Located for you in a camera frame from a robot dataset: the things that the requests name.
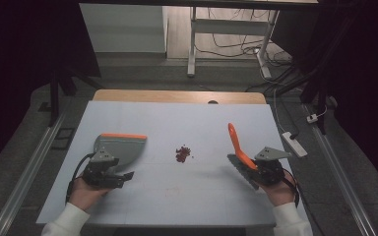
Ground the white desk frame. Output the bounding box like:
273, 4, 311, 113
186, 5, 282, 80

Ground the tangle of black floor cables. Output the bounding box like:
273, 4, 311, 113
195, 8, 293, 68

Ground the person's right hand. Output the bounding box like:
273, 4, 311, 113
258, 172, 298, 207

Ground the pile of red and green beans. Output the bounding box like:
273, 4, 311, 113
174, 145, 194, 164

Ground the small white adapter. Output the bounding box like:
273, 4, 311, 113
306, 112, 320, 125

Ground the white cabinet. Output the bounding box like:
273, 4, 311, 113
79, 3, 169, 54

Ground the black metal stand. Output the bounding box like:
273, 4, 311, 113
38, 65, 96, 128

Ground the white power strip cable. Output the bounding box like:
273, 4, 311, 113
273, 88, 289, 134

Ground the white power strip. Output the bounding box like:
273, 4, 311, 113
281, 131, 309, 158

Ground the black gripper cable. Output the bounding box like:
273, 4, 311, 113
64, 151, 96, 205
282, 167, 301, 208

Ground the aluminium rail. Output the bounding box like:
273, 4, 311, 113
0, 111, 67, 236
303, 103, 378, 236

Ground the person's left hand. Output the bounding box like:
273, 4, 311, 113
68, 176, 111, 212

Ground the black rectangular floor frame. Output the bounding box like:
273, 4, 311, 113
50, 127, 77, 151

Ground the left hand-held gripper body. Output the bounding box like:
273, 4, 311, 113
81, 147, 127, 190

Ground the orange brush with grey bristles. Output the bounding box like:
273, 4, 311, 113
226, 122, 264, 191

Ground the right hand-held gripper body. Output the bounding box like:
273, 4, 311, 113
253, 146, 293, 187

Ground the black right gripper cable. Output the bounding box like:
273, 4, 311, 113
282, 167, 301, 208

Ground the grey dustpan with orange edge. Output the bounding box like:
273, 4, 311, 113
93, 132, 149, 174

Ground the black curtain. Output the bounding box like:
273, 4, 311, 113
271, 0, 378, 200
0, 0, 102, 180

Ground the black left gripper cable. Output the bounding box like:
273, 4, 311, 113
64, 151, 96, 205

